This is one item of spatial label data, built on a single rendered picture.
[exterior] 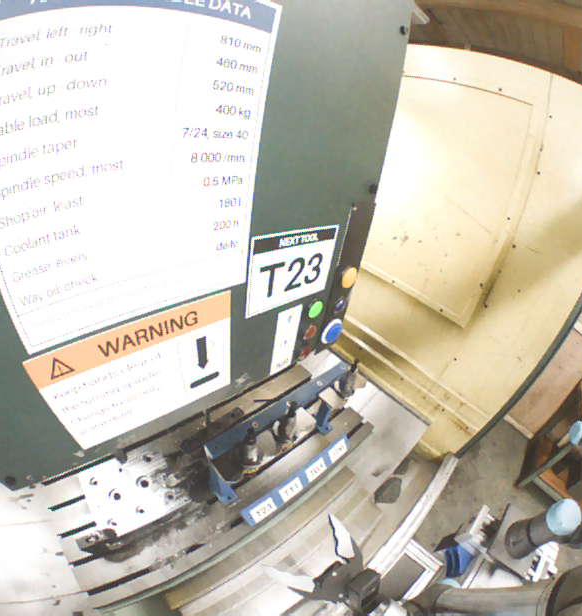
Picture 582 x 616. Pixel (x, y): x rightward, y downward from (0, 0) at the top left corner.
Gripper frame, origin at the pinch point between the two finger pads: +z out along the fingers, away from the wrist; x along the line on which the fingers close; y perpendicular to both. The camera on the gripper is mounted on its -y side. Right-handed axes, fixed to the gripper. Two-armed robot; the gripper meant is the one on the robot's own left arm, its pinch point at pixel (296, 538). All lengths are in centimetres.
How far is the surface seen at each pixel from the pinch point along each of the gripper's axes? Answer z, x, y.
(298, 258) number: 15.3, 4.9, -39.4
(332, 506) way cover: 1, 31, 57
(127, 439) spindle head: 14.7, -13.1, -26.2
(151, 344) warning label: 14.8, -8.3, -35.8
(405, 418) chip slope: 6, 81, 46
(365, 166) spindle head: 16, 12, -48
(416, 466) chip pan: -15, 79, 65
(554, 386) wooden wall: -97, 252, 65
